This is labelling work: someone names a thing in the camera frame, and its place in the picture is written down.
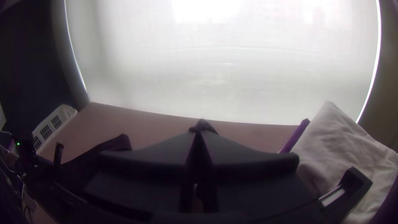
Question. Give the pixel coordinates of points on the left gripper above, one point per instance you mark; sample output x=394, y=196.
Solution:
x=57, y=155

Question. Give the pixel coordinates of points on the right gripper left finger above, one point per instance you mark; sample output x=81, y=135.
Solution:
x=149, y=155

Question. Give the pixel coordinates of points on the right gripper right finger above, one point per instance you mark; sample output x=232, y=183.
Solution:
x=248, y=158

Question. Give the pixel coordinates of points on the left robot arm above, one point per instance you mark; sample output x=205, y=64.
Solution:
x=23, y=152

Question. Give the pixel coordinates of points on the white laundry basket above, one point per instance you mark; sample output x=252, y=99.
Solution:
x=54, y=123

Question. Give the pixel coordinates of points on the pile of folded clothes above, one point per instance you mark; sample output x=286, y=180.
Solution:
x=342, y=146

